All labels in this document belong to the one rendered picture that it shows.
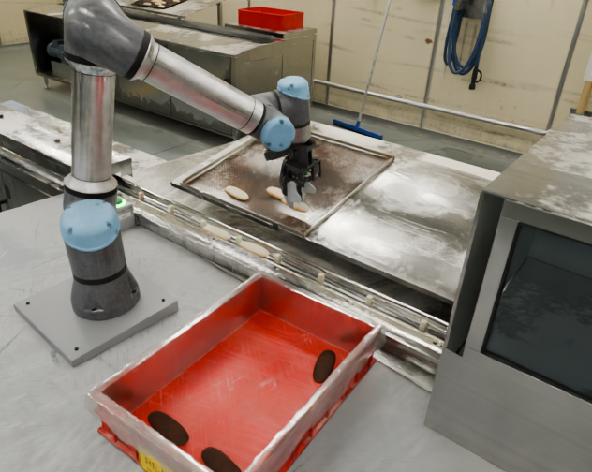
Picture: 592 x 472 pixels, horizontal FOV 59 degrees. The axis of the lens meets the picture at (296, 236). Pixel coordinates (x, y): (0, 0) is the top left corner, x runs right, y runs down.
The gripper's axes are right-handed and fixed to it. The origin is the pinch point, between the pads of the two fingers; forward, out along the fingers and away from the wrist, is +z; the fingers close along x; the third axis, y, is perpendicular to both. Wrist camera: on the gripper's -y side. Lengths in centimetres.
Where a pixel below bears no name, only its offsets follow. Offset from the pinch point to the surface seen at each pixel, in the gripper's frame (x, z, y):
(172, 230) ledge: -27.6, 4.9, -21.9
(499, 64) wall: 339, 80, -88
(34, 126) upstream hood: -23, 2, -115
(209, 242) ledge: -24.1, 5.2, -10.1
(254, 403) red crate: -52, 3, 38
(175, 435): -67, 0, 34
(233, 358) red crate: -47, 5, 26
